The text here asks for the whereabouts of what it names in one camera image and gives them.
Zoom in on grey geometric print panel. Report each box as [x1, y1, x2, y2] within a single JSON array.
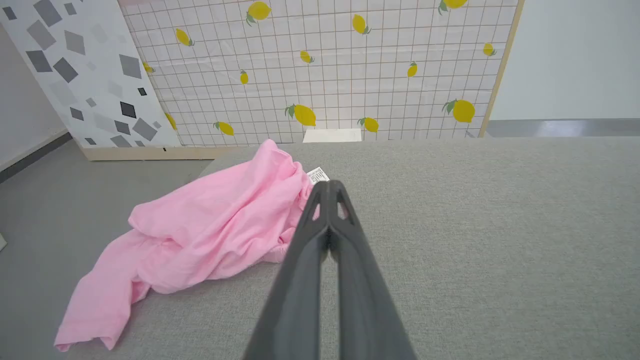
[[0, 0, 216, 162]]

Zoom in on white care label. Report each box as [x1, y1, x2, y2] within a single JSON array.
[[306, 167, 331, 186]]

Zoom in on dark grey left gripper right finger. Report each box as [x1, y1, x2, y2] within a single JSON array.
[[328, 180, 419, 360]]

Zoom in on pink cloth shorts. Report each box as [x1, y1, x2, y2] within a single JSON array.
[[54, 139, 321, 352]]

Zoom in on white rectangular block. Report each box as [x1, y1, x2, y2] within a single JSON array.
[[302, 128, 362, 144]]

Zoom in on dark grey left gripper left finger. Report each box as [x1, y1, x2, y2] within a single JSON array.
[[243, 181, 331, 360]]

